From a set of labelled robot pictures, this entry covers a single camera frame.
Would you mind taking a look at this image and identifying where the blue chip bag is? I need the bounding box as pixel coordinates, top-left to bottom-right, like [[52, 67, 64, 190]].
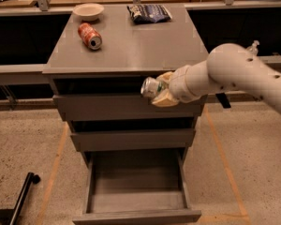
[[127, 5, 172, 24]]

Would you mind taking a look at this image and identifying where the white bowl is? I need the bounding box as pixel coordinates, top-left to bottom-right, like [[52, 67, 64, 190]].
[[73, 3, 104, 22]]

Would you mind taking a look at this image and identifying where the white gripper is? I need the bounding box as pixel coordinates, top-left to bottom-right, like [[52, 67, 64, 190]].
[[151, 64, 201, 107]]

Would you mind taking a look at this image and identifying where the grey metal rail shelf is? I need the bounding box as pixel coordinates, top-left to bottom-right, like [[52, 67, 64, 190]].
[[0, 55, 281, 85]]

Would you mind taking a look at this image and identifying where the grey drawer cabinet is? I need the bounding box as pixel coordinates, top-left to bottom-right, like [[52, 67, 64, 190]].
[[41, 3, 217, 161]]

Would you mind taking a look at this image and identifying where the grey top drawer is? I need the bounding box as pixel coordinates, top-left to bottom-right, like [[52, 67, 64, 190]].
[[53, 94, 206, 121]]

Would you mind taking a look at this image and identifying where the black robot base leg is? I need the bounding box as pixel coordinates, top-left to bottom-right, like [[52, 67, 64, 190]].
[[0, 172, 41, 225]]

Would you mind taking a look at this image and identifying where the grey open bottom drawer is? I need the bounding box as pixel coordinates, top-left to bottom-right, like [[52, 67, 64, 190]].
[[73, 149, 201, 225]]

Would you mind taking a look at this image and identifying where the red soda can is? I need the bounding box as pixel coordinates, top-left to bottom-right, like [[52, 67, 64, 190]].
[[78, 22, 102, 51]]

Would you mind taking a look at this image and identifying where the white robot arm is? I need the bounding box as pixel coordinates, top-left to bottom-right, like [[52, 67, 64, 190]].
[[153, 43, 281, 114]]

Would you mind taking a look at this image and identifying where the silver green 7up can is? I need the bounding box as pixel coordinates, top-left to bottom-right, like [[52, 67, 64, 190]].
[[140, 77, 166, 98]]

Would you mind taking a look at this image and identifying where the grey middle drawer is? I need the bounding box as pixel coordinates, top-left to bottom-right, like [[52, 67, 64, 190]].
[[71, 128, 195, 152]]

